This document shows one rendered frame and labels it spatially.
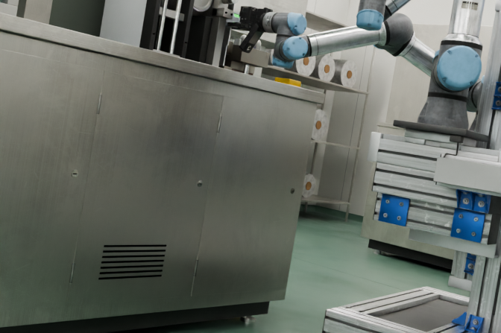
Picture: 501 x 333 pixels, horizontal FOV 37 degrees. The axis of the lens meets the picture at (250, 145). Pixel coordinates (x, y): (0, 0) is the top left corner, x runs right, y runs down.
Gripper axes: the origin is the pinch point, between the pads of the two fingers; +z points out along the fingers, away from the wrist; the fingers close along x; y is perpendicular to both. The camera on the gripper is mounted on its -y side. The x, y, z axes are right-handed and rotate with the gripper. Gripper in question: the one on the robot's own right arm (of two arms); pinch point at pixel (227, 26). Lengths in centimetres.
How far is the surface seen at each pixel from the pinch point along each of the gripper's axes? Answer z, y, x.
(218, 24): -6.6, -1.6, 11.2
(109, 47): -31, -21, 77
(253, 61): -5.9, -10.9, -11.0
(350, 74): 216, 32, -399
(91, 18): 31, -7, 39
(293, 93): -31.4, -21.7, -6.8
